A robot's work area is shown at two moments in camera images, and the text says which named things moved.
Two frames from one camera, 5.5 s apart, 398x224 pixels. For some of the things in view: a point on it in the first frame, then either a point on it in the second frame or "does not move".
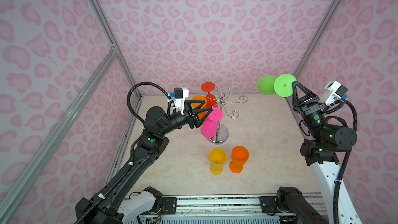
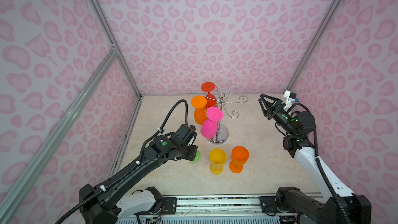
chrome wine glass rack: [222, 130] does not move
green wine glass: [282, 84] to [197, 156]
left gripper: [193, 122] to [192, 156]
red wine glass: [211, 100] does not move
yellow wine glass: [217, 158] does not move
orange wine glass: [240, 156] does not move
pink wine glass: [209, 127] does not move
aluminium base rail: [242, 210] does not move
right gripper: [309, 109] to [270, 114]
